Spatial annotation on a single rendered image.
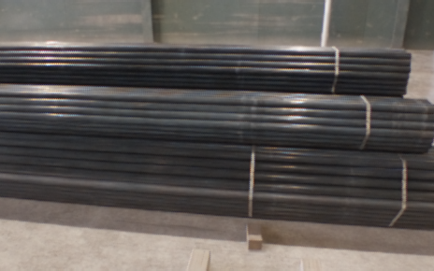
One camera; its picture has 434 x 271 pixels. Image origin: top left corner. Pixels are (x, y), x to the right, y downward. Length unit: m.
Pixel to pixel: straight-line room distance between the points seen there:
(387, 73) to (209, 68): 1.22
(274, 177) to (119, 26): 8.19
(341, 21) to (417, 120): 7.14
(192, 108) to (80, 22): 8.34
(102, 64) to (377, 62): 1.96
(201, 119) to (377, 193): 1.14
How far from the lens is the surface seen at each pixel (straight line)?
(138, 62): 2.75
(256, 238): 2.25
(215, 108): 2.23
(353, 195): 2.32
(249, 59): 2.61
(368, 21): 9.51
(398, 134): 2.33
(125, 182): 2.41
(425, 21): 9.91
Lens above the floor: 1.48
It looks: 23 degrees down
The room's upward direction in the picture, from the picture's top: straight up
